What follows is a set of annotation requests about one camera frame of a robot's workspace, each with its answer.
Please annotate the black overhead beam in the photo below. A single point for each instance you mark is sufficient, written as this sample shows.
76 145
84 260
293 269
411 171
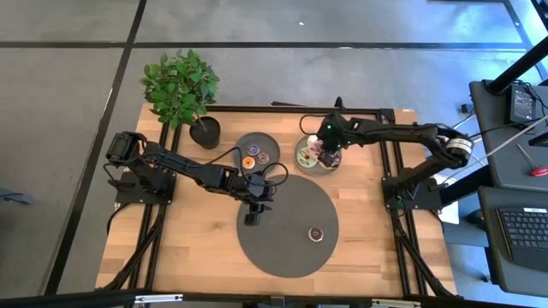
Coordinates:
64 299

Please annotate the black diagonal pole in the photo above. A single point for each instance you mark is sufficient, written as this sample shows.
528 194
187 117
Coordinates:
518 68

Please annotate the round grey woven placemat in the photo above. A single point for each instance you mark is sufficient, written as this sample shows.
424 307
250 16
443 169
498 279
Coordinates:
287 239

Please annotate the black triangular bracket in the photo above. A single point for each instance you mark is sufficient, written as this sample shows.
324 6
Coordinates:
339 103

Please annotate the green artificial plant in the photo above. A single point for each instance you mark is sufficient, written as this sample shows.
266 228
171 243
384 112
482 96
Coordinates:
180 87

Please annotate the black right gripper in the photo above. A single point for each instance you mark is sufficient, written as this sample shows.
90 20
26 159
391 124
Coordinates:
331 130

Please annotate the dark grey laptop stand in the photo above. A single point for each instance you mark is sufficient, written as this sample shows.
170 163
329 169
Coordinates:
492 256

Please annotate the small chocolate donut pale rim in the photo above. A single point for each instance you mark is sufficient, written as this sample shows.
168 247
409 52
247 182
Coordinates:
315 234

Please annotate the small pale purple donut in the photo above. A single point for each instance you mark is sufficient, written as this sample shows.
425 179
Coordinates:
253 149

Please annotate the light grey plate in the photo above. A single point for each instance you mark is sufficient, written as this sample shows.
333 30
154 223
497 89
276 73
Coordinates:
314 171

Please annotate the black power adapter box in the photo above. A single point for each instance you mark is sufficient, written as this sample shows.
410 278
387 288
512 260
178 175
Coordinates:
522 104

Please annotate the dark grey plate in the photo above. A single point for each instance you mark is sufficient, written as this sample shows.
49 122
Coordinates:
267 141

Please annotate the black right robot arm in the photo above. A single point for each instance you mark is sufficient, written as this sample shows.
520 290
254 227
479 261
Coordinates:
398 132

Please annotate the black laptop keyboard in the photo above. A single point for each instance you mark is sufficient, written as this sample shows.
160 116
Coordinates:
524 231

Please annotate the dark grey side desk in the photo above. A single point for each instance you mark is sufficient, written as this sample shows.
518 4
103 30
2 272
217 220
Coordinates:
505 154

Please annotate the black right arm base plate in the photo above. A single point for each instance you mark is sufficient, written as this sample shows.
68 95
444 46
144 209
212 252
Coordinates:
424 199

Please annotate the pink donut dark drizzle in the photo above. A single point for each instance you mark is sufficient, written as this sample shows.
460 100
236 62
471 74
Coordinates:
318 150

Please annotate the teal donut chocolate drizzle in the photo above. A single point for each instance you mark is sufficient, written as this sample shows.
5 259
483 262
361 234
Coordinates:
305 157

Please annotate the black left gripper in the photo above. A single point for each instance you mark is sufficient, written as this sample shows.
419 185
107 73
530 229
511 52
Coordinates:
259 192

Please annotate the white donut blue drizzle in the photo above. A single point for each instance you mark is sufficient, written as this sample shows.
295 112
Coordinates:
311 140

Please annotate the black aluminium table frame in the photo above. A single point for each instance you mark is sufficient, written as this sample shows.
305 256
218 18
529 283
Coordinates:
278 109

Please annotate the small brown donut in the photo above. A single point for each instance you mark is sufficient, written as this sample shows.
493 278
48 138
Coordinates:
262 158

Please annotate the small orange donut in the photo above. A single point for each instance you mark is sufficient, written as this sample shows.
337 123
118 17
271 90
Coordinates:
248 162

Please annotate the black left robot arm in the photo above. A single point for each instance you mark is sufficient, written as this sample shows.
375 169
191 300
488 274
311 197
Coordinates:
184 164

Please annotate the black plant pot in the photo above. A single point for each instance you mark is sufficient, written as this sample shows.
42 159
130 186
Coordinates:
207 134

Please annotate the silver metal bracket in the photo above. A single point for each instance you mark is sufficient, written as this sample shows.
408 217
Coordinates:
396 303
158 298

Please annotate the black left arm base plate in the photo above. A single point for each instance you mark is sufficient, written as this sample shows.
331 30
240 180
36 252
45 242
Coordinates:
128 194

